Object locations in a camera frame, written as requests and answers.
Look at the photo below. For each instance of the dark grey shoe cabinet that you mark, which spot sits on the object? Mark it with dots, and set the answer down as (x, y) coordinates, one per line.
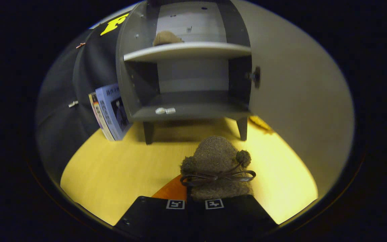
(186, 111)

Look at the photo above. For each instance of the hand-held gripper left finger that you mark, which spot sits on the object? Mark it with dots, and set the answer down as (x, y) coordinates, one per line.
(153, 215)

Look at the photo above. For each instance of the black backdrop cloth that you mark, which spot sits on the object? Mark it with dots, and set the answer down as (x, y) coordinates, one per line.
(62, 127)

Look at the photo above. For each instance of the red clip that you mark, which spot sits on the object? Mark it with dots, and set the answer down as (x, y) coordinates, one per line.
(81, 45)

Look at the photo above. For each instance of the silver clip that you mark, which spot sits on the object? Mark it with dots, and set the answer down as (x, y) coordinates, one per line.
(73, 104)

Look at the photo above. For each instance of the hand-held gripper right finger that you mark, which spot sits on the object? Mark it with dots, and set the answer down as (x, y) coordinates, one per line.
(233, 215)

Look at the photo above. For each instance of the beige shoe cabinet door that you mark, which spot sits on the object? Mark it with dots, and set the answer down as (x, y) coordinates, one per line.
(297, 101)

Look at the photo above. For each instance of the blue cover book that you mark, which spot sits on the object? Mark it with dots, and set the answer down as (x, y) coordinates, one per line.
(113, 107)

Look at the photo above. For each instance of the brown fuzzy shoe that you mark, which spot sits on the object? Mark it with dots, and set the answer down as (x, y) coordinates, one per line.
(213, 151)
(166, 37)

